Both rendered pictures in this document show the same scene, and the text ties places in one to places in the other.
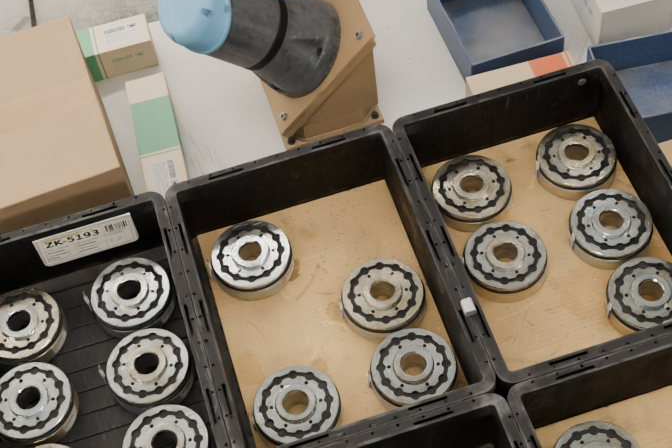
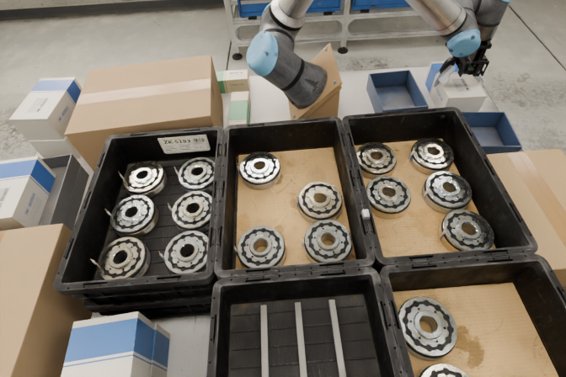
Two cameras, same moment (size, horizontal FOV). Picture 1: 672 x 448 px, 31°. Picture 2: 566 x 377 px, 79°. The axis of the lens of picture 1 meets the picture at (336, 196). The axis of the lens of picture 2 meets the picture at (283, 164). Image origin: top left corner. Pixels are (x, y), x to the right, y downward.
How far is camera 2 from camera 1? 70 cm
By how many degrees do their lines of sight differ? 7
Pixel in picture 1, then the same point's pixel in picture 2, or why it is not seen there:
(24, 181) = (166, 114)
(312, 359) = (276, 225)
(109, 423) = (168, 234)
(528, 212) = (403, 176)
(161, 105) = (243, 103)
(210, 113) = (264, 113)
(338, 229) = (305, 165)
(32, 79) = (186, 75)
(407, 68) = (353, 110)
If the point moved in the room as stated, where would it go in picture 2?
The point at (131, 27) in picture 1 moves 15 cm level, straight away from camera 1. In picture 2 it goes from (241, 72) to (240, 50)
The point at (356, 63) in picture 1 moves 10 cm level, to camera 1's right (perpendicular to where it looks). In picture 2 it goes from (331, 95) to (364, 96)
